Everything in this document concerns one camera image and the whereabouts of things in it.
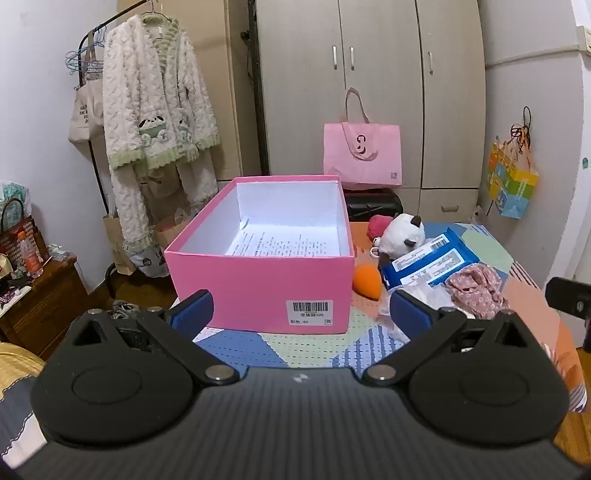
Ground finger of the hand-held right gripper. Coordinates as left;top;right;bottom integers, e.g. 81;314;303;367
545;277;591;320

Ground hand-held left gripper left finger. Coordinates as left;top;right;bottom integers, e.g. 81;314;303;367
69;289;241;386

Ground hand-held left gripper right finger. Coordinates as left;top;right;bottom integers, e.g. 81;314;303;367
362;290;532;387

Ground clear plastic bag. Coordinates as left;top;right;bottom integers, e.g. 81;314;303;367
378;281;476;344

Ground blue wet wipes packet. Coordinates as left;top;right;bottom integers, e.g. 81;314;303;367
379;227;481;291

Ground orange makeup sponge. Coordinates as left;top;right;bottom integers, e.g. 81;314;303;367
353;263;384;302

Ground pink cardboard box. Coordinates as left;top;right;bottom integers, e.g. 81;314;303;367
164;174;355;334

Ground pink floral scrunchie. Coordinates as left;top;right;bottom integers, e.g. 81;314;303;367
443;264;511;320

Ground white plush dog brown ears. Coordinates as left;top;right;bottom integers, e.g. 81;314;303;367
372;213;426;260

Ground pink fluffy pompom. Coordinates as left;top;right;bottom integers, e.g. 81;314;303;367
368;215;393;241

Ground white printed shopping bag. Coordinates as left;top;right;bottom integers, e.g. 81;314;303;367
129;244;171;278

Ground grey patterned shoe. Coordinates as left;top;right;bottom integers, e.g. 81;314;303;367
110;300;139;320

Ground brown paper bag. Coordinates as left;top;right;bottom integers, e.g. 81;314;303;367
102;213;137;275
154;210;195;250

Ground printed paper sheet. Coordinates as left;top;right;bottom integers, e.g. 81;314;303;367
225;220;345;257

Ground patchwork blanket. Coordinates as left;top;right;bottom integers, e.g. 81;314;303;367
168;220;583;414

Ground black suitcase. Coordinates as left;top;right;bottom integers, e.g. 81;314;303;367
344;187;403;222

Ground colourful paper gift bag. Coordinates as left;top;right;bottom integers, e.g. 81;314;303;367
480;136;540;220

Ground wooden nightstand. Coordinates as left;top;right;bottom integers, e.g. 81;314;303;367
0;256;88;361

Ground black clothes rack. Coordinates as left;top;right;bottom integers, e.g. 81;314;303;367
78;0;160;298

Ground pink tote bag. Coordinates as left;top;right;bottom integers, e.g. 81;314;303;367
322;87;403;190

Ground orange drink bottle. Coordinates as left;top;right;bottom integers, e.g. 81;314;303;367
17;231;44;278

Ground yellow grey bed quilt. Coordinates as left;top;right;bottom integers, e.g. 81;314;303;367
0;342;47;467

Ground woven basket bag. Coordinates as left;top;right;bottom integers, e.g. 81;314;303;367
0;198;49;268

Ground cream fleece robe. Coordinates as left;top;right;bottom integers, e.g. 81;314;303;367
102;13;220;278

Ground white green plastic packet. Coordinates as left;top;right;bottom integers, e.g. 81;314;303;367
0;180;32;222

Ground beige three-door wardrobe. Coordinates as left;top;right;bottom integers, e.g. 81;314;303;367
252;0;488;222

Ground canvas tote bag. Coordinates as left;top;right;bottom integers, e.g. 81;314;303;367
68;28;108;147

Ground orange black lanyard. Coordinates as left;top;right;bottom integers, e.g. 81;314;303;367
508;106;536;158

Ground blue wire hangers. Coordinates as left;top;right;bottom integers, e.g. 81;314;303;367
65;23;109;77

